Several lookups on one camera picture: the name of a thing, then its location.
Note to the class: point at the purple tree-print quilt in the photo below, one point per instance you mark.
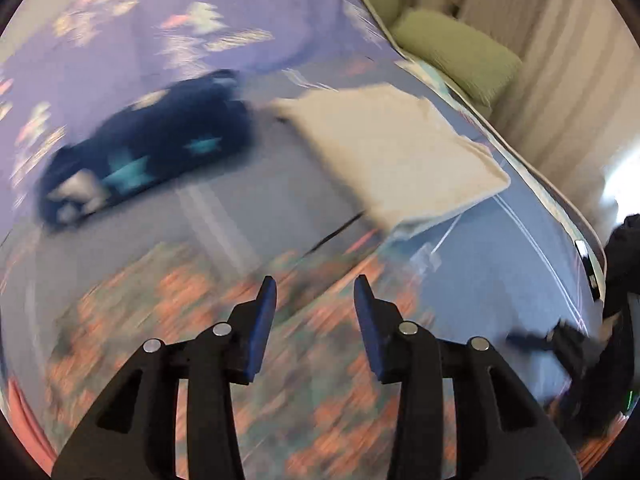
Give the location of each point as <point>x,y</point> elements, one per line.
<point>94,56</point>

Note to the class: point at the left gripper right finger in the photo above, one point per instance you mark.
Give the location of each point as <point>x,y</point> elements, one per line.
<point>501,430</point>

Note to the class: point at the floral teal orange garment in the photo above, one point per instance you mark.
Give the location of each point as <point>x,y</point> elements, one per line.
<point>307,404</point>

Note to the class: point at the navy star fleece garment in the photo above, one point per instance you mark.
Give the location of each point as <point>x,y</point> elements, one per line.
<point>192,124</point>

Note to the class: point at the green cushion near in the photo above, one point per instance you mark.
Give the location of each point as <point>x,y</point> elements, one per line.
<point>479,65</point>

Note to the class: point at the grey-blue bed sheet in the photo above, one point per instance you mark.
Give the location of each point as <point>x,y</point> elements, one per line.
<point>509,262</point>

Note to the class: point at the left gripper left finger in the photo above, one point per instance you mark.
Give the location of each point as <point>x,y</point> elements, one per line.
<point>130,430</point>

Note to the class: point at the pink folded garment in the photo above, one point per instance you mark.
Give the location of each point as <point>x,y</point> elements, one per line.
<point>28,429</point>

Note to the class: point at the cream folded garment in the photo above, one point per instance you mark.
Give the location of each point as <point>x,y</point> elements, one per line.
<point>397,153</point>

